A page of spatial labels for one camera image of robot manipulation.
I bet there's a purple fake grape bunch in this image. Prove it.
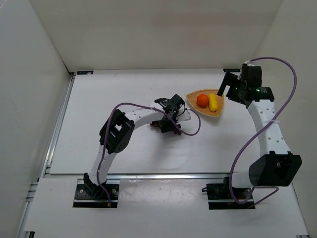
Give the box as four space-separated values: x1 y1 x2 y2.
150 121 176 133

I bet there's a yellow fake mango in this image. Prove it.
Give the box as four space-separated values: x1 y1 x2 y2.
209 93 218 112

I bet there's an orange fake tangerine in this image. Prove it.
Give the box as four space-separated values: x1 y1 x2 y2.
196 94 209 108

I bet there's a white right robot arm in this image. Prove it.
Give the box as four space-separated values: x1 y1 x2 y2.
217 62 302 193

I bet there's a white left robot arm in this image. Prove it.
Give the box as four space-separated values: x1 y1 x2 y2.
84 94 190 200

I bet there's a woven triangular fruit basket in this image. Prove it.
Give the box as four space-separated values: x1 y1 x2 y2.
186 89 224 117

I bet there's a black corner bracket right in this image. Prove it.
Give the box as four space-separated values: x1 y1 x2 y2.
223 68 241 73

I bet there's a black corner bracket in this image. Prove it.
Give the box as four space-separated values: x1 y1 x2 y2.
223 68 241 73
76 70 94 75

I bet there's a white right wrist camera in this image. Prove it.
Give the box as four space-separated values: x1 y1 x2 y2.
243 60 255 67

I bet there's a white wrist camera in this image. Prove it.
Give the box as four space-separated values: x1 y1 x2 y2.
175 108 191 122
243 60 255 67

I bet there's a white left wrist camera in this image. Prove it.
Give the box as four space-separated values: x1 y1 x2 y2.
175 108 191 122

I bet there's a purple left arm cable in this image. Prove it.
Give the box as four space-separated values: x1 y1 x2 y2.
96 101 202 208

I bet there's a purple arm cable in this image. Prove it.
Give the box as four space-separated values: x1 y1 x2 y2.
229 57 297 205
96 101 202 208

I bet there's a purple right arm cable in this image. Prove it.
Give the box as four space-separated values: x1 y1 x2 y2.
229 57 297 205

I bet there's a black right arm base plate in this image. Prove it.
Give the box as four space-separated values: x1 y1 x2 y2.
201 177 255 210

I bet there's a black corner bracket left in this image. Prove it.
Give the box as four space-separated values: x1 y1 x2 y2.
76 70 94 75

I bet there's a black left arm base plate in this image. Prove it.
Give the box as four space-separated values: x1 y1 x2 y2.
73 182 119 209

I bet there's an aluminium rail front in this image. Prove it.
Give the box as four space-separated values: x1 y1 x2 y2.
44 173 228 180

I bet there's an aluminium rail left side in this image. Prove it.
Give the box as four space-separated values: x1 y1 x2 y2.
15 72 76 238

